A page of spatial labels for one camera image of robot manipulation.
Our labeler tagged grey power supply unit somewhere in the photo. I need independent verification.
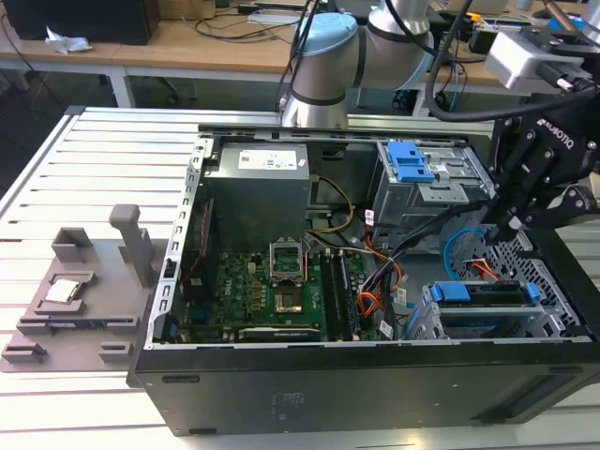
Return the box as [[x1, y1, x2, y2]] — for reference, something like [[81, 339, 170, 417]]
[[203, 142, 314, 235]]

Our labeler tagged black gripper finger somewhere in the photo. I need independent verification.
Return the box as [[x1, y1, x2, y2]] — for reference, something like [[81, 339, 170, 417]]
[[482, 134, 541, 246], [498, 184, 600, 236]]

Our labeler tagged metal socket cover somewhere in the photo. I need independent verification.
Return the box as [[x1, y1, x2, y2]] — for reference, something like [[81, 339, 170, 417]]
[[268, 238, 307, 285]]

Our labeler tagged yellow black power cable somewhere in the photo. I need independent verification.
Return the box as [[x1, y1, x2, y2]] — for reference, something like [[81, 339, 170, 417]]
[[307, 174, 356, 234]]

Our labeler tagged metal drive cage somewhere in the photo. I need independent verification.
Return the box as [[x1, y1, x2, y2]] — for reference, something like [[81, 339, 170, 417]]
[[368, 138, 499, 232]]

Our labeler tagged hanging blue cable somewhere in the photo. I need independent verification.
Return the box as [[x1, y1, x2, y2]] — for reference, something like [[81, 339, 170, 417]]
[[447, 59, 469, 114]]

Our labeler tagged blue drive cage latch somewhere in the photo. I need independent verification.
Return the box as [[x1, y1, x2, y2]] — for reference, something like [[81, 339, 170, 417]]
[[387, 140, 435, 184]]

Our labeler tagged black open PC case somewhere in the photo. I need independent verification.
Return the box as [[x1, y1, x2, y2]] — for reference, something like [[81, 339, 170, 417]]
[[126, 122, 600, 438]]

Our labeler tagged black RAM slot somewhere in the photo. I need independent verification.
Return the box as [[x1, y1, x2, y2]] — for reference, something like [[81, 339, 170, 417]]
[[337, 252, 361, 341], [320, 252, 342, 341]]

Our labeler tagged black cable bundle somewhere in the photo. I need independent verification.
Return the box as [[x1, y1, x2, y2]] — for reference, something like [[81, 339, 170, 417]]
[[363, 199, 491, 301]]

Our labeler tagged blue disk wire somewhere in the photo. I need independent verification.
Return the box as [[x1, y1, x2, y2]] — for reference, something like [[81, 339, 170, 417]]
[[442, 224, 499, 283]]

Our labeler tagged dark RAM stick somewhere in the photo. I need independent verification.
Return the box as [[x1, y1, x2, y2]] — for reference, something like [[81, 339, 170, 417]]
[[46, 320, 135, 330]]

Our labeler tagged wooden desk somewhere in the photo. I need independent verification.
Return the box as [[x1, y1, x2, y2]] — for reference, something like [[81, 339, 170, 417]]
[[0, 0, 600, 100]]

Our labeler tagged metal disk bay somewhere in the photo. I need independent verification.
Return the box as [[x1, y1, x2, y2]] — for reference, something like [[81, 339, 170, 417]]
[[401, 229, 593, 342]]

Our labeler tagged silver CPU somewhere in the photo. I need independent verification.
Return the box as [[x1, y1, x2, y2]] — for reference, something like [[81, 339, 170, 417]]
[[46, 278, 82, 304]]

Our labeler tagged grey parts rack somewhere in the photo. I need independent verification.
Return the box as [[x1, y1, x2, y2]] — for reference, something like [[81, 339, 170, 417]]
[[0, 203, 164, 375]]

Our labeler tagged small black box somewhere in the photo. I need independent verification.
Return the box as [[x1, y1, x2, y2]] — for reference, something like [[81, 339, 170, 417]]
[[468, 25, 498, 55]]

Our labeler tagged hard disk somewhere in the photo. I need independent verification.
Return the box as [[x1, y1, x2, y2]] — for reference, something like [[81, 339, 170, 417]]
[[429, 279, 541, 310]]

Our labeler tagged red yellow disk wire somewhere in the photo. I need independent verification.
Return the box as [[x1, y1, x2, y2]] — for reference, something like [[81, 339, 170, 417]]
[[460, 256, 502, 284]]

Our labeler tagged black graphics card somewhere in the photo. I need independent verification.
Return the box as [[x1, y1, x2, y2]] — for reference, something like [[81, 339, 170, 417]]
[[237, 325, 323, 343]]

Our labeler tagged green motherboard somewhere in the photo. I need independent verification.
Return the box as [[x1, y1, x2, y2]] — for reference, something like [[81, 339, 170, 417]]
[[180, 229, 376, 343]]

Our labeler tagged black computer tower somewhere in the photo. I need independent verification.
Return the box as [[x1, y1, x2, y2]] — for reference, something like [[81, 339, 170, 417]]
[[3, 0, 159, 47]]

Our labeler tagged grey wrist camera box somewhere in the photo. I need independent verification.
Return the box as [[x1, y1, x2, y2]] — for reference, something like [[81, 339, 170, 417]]
[[484, 29, 564, 91]]

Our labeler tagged crumpled white paper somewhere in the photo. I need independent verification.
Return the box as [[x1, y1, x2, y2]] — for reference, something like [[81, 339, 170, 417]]
[[43, 24, 94, 53]]

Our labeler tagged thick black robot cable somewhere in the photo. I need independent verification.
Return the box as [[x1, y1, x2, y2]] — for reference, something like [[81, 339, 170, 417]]
[[424, 0, 599, 125]]

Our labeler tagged CPU socket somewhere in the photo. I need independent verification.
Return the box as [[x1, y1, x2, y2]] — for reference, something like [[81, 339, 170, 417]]
[[273, 287, 307, 316]]

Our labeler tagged thin black desk cable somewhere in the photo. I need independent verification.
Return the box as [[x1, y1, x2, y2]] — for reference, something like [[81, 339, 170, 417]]
[[193, 12, 302, 47]]

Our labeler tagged orange multicolour cable bundle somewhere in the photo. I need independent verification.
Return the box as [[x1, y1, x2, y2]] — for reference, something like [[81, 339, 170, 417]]
[[356, 260, 403, 325]]

